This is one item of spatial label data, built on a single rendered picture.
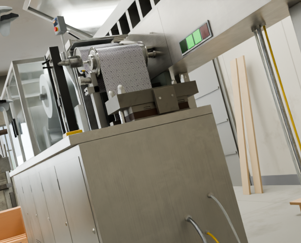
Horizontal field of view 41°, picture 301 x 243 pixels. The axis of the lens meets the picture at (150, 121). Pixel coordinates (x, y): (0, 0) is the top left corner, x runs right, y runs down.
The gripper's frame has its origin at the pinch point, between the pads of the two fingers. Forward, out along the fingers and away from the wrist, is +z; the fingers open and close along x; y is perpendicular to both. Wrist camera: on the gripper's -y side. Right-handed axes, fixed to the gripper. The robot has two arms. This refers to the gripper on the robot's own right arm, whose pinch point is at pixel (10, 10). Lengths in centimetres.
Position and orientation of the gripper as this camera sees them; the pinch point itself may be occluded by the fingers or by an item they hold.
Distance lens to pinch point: 120.9
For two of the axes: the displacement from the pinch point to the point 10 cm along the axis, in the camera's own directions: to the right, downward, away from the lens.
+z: 9.6, -2.6, -0.8
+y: 2.4, 9.5, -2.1
